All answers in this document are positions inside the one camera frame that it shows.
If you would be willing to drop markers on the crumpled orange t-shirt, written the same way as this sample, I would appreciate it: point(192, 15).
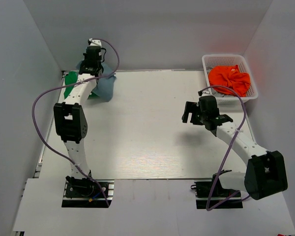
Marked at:
point(231, 77)

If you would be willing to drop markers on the blue-grey t-shirt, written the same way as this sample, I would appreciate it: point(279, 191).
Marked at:
point(104, 88)

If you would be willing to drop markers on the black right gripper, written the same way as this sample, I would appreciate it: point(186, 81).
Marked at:
point(191, 107)

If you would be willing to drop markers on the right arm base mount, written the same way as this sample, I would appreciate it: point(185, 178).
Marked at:
point(202, 189)

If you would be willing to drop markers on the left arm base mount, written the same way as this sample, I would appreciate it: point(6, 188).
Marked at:
point(84, 194)

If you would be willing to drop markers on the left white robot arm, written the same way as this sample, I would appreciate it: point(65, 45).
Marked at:
point(71, 123)

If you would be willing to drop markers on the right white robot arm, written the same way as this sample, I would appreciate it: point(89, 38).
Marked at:
point(265, 173)

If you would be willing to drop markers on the grey cloth in basket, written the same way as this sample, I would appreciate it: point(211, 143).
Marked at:
point(218, 94)

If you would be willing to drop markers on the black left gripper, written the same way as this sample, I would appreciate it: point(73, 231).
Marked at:
point(86, 58)

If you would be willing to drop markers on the white plastic basket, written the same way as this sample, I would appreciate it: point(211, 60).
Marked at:
point(212, 60)

